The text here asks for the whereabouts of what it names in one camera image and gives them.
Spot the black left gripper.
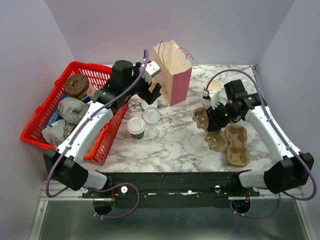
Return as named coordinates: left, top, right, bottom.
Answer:
left=123, top=62, right=162, bottom=105

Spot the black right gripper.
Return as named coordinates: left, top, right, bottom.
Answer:
left=205, top=101, right=241, bottom=132

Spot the white plastic cup lid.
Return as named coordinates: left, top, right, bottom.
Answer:
left=126, top=117, right=146, bottom=135

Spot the pink and cream paper bag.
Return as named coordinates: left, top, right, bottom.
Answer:
left=153, top=40, right=194, bottom=107

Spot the black paper coffee cup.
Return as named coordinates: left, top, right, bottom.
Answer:
left=130, top=131, right=145, bottom=140

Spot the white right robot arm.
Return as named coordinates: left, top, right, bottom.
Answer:
left=202, top=79, right=314, bottom=196

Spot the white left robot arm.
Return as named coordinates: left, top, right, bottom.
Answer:
left=44, top=59, right=161, bottom=198

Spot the loose white cup lid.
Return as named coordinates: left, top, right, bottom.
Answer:
left=143, top=107, right=161, bottom=124

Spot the stack of paper cups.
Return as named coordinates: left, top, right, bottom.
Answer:
left=201, top=80, right=222, bottom=110

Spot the cardboard cup carrier tray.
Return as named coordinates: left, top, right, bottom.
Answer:
left=224, top=124, right=250, bottom=168

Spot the red plastic shopping basket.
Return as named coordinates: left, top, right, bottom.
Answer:
left=20, top=61, right=129, bottom=166

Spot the brown round cork lid jar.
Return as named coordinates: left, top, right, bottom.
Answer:
left=64, top=73, right=90, bottom=98

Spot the grey wrapped bundle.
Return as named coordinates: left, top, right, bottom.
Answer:
left=57, top=97, right=89, bottom=125

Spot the white printed plastic bag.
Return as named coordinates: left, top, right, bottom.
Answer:
left=41, top=119, right=76, bottom=147

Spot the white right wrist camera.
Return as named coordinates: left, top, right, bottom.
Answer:
left=201, top=89, right=221, bottom=110

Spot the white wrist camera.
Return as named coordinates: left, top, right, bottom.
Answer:
left=201, top=89, right=221, bottom=110
left=139, top=61, right=161, bottom=84

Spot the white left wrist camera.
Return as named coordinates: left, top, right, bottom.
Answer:
left=139, top=61, right=161, bottom=84

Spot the aluminium frame rail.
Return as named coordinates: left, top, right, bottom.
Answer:
left=38, top=182, right=96, bottom=202

